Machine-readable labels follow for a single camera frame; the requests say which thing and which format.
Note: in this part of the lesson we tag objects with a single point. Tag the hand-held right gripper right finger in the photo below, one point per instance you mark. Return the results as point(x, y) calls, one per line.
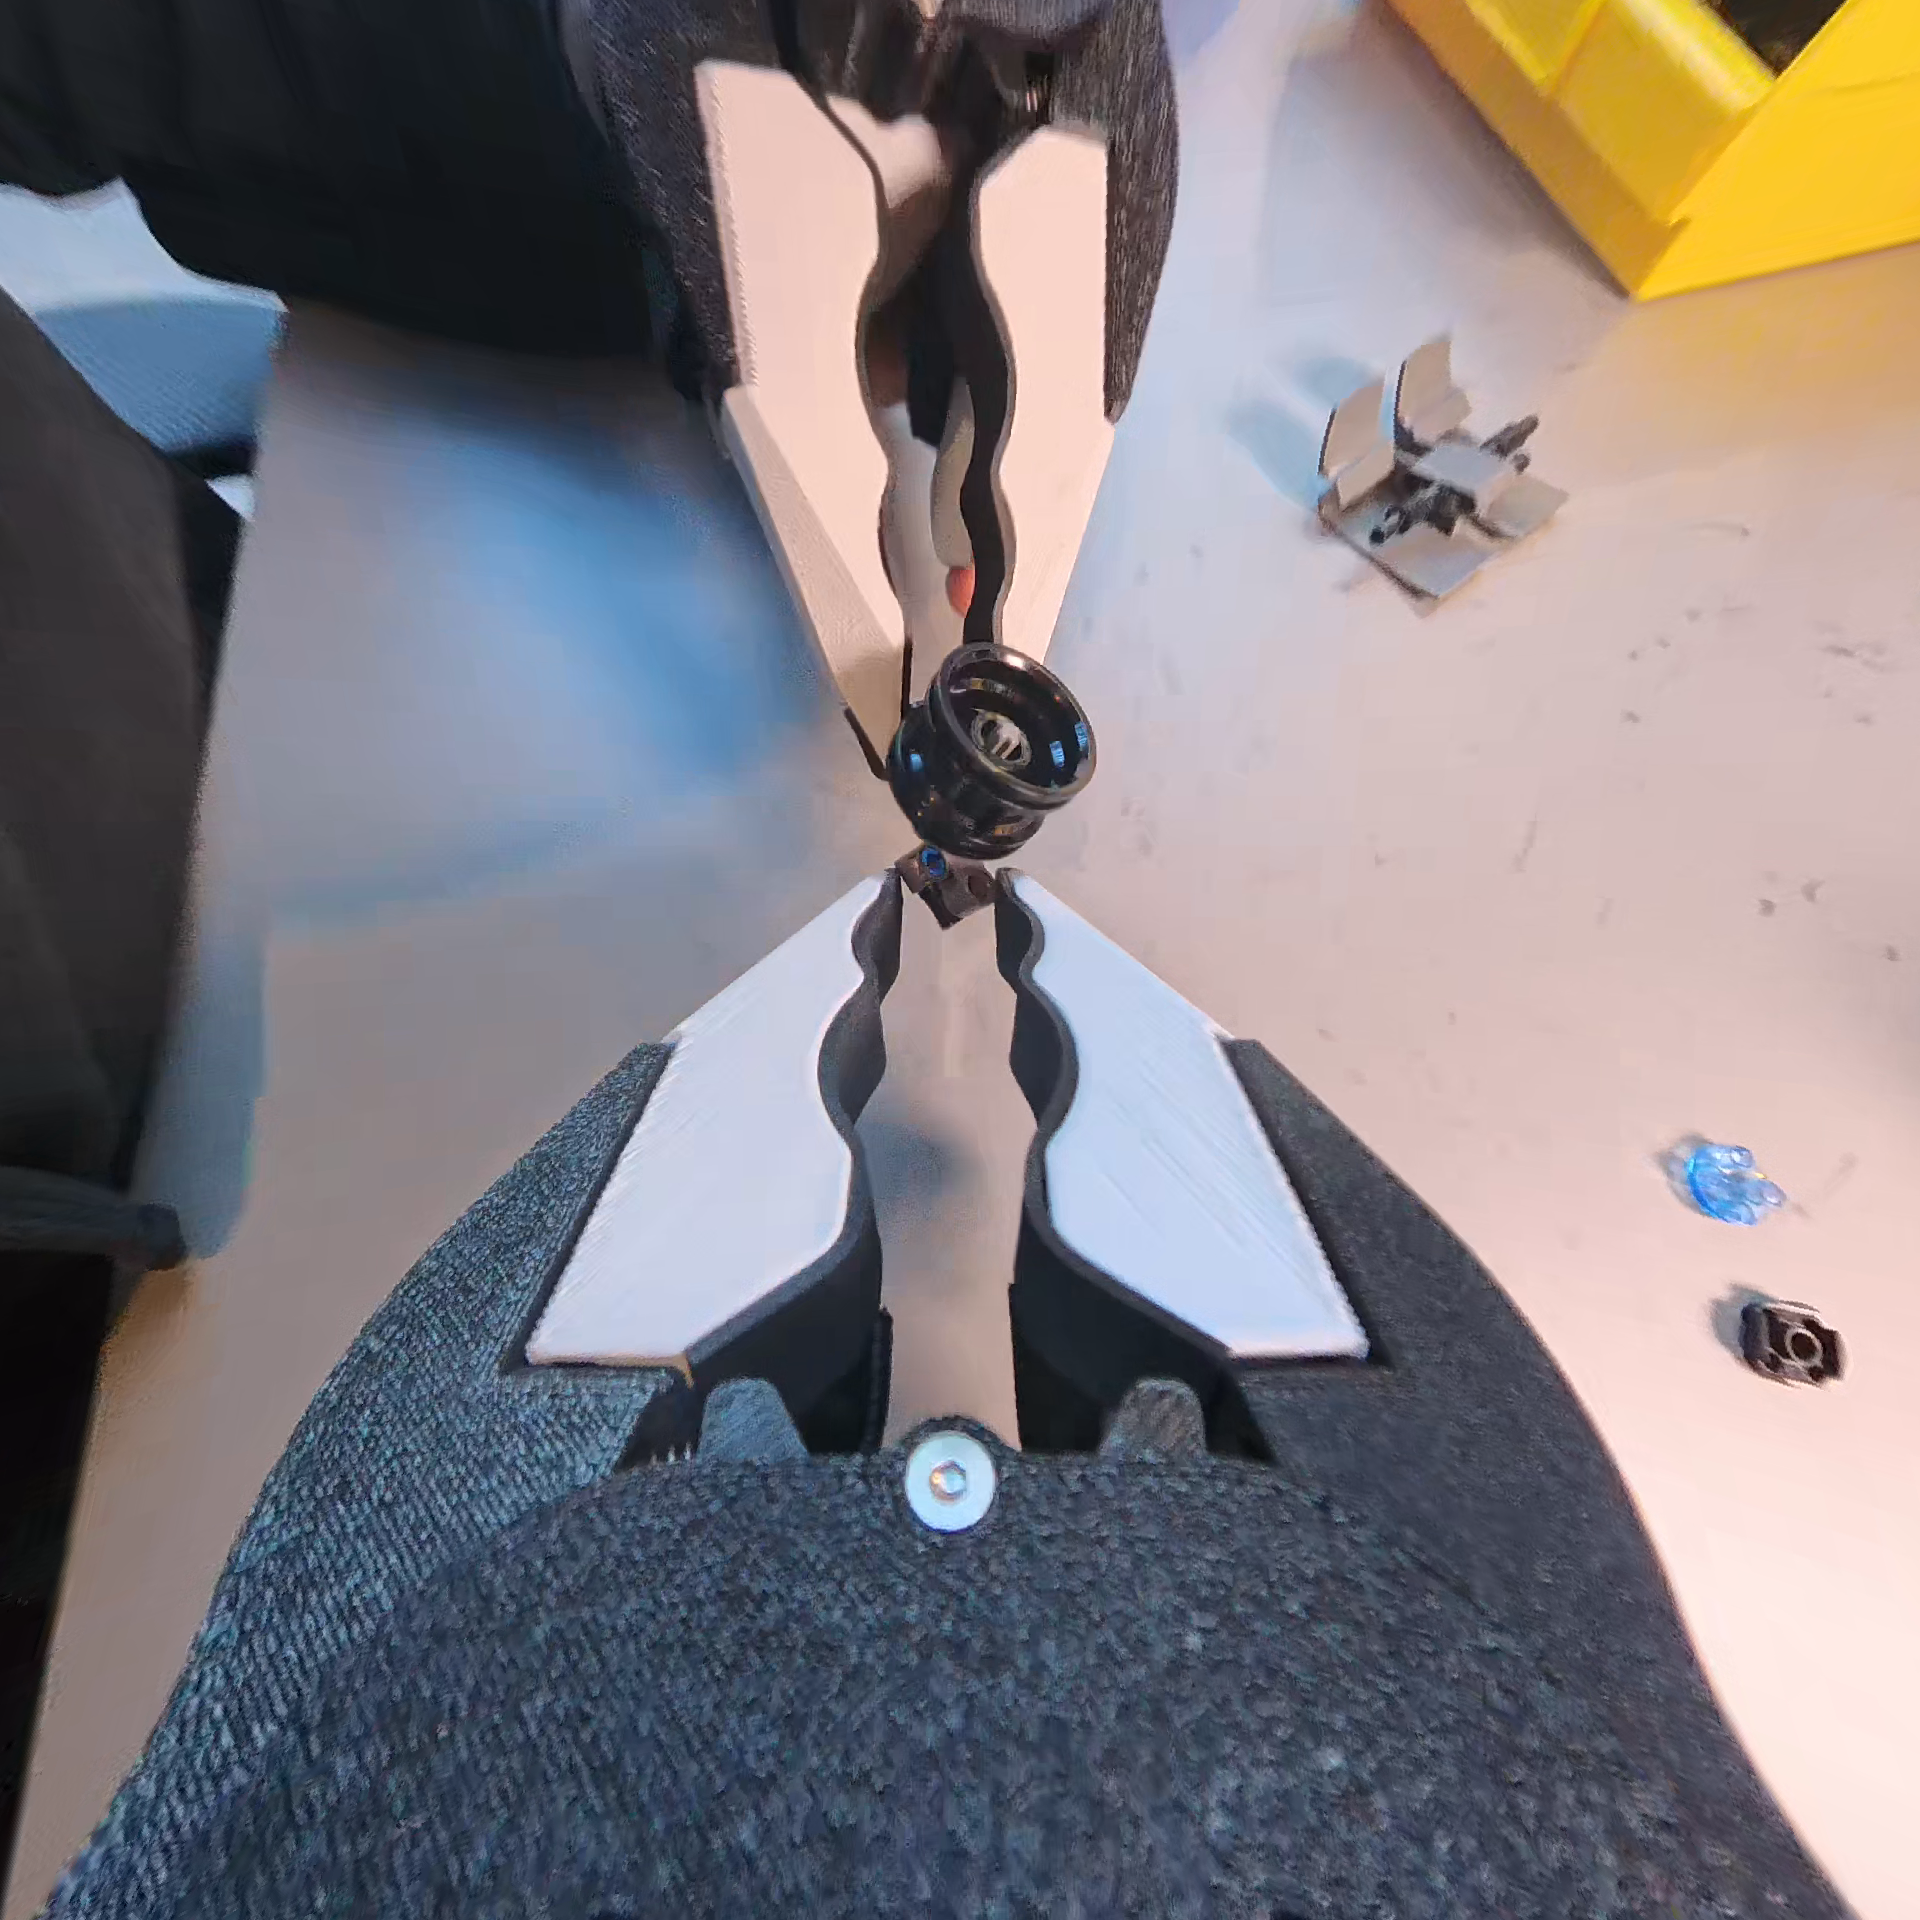
point(1169, 1185)

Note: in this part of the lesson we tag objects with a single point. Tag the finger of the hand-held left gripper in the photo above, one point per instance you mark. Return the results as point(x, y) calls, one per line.
point(795, 376)
point(1065, 376)

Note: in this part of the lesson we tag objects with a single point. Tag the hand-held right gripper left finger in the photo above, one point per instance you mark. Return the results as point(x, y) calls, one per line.
point(719, 1185)

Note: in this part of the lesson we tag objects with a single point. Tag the small grey connector assembly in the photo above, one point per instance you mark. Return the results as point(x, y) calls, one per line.
point(945, 894)

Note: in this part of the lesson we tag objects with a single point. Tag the black toy wheel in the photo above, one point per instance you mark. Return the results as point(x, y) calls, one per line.
point(931, 765)

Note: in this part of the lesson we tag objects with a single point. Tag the person's left forearm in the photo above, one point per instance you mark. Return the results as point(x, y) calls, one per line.
point(377, 152)

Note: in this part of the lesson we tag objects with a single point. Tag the person's left hand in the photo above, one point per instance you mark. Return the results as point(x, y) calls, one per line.
point(962, 587)

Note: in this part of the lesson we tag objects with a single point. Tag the grey panel brick assembly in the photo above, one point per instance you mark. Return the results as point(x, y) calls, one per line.
point(1442, 495)

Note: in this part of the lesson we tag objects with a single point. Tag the clear blue round stud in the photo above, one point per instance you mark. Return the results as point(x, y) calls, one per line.
point(1725, 1184)

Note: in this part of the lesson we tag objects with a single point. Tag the yellow plastic bin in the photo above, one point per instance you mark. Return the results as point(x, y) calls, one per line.
point(1651, 152)

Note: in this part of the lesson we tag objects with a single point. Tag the black round brick piece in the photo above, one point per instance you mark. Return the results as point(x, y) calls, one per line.
point(1794, 1344)

